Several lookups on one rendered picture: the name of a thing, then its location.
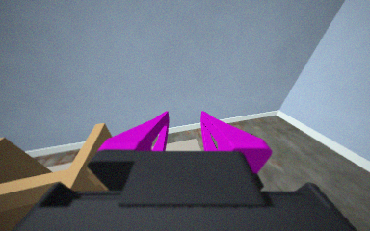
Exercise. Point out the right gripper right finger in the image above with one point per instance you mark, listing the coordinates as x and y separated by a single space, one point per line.
230 138

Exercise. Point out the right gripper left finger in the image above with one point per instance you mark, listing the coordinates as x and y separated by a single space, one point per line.
141 137

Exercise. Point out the tan wooden board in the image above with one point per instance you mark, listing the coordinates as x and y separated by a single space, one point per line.
16 164
76 177

